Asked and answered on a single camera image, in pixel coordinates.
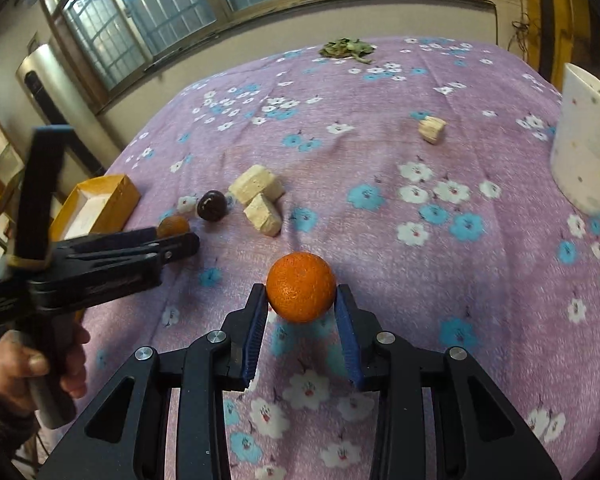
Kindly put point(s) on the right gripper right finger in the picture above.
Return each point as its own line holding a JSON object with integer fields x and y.
{"x": 478, "y": 432}

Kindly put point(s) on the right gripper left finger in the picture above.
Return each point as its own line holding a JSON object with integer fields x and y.
{"x": 121, "y": 434}

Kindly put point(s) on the yellow-orange tangerine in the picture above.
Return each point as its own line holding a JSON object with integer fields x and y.
{"x": 172, "y": 226}

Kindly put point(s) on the orange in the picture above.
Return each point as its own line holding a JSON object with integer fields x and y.
{"x": 301, "y": 287}

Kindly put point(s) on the dark plum back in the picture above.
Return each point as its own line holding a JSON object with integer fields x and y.
{"x": 212, "y": 207}

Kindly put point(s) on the person's left hand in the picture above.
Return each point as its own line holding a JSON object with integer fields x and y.
{"x": 19, "y": 363}

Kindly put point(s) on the dark wooden chair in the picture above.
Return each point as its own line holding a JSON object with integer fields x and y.
{"x": 9, "y": 201}

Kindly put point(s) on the yellow white tray box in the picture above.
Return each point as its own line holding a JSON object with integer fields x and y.
{"x": 100, "y": 205}

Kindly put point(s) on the standing air conditioner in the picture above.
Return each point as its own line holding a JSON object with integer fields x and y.
{"x": 59, "y": 103}

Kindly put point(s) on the purple floral tablecloth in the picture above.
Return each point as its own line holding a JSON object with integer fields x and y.
{"x": 464, "y": 242}

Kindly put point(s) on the white dotted paper cup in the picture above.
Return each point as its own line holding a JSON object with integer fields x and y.
{"x": 575, "y": 154}

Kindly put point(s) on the green dried leaves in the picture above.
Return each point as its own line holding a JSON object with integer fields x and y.
{"x": 348, "y": 48}

